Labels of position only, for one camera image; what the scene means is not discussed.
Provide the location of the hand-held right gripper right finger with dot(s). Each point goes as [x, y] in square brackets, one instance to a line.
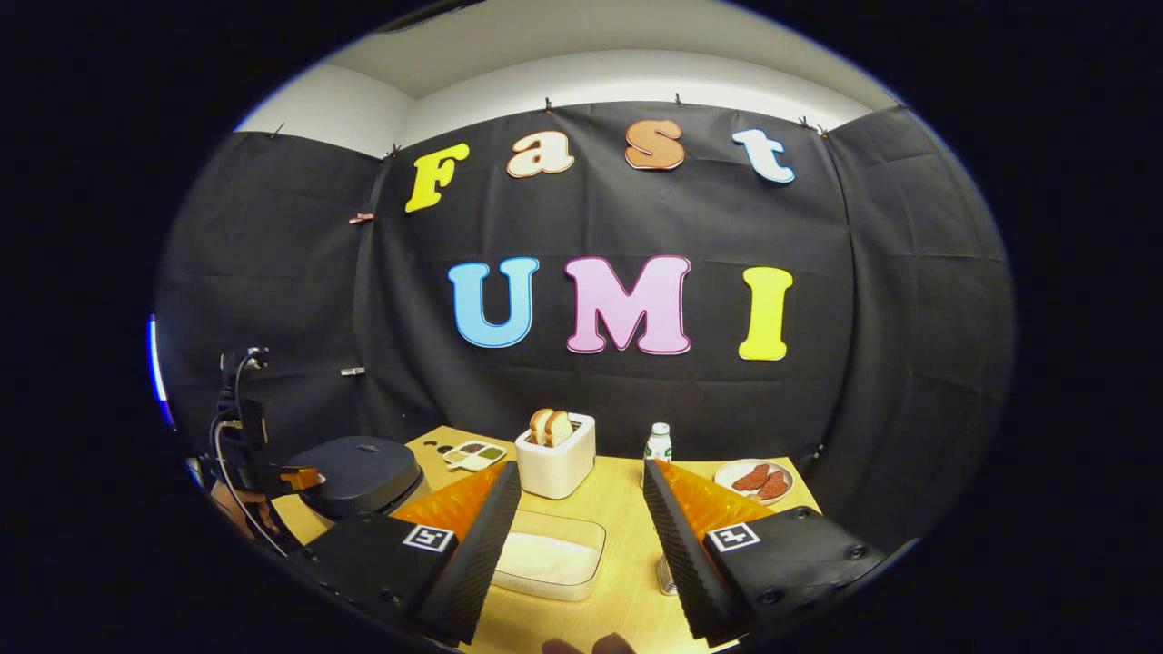
[690, 563]

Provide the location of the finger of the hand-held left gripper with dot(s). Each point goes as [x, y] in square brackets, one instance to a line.
[304, 478]

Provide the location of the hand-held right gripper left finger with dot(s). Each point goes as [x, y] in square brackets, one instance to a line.
[472, 563]

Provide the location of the dark grey rice cooker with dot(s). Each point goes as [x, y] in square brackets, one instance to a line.
[363, 472]

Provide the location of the clear plastic container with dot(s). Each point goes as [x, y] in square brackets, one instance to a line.
[550, 559]

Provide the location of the white round plate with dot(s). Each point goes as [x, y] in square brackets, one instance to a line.
[727, 474]

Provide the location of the red meat piece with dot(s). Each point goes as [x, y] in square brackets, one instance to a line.
[750, 478]
[774, 486]

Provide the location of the white sectioned grain dish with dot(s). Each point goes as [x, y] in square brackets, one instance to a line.
[474, 454]

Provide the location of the white green-label bottle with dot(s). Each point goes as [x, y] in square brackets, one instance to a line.
[658, 445]

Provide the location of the white toaster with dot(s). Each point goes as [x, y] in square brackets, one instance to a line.
[554, 470]

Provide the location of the bread slice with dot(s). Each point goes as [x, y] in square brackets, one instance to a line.
[538, 425]
[560, 429]

